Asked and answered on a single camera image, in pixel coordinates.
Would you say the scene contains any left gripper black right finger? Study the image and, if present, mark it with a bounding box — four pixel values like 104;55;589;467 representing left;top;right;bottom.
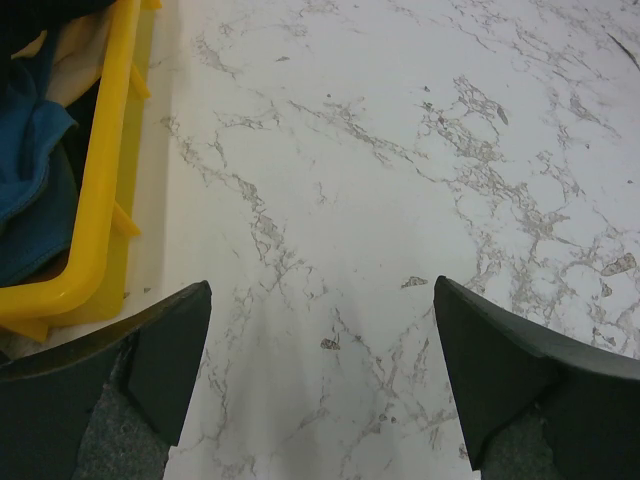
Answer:
434;276;639;479

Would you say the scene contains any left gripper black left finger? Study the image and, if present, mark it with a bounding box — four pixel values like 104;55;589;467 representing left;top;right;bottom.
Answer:
1;281;211;479

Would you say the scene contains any yellow plastic bin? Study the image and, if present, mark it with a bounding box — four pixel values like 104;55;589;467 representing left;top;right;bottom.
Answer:
1;1;162;342

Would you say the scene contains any blue t shirt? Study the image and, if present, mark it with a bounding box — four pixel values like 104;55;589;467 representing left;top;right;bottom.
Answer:
1;31;78;287

